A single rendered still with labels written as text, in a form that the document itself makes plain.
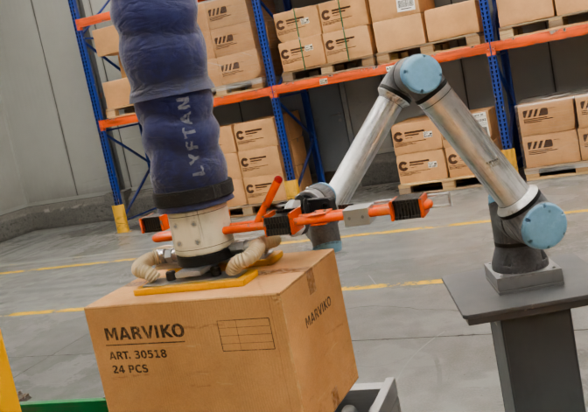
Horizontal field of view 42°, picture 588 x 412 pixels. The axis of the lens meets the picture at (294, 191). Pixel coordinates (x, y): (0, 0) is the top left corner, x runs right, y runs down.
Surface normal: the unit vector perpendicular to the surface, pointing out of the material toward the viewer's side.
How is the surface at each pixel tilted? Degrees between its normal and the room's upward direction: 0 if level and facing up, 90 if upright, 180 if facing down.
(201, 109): 107
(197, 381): 90
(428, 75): 83
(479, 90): 90
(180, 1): 72
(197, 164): 77
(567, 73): 90
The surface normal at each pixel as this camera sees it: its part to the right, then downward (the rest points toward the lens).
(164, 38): 0.27, -0.21
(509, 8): -0.44, 0.20
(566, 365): -0.04, 0.14
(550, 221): 0.18, 0.18
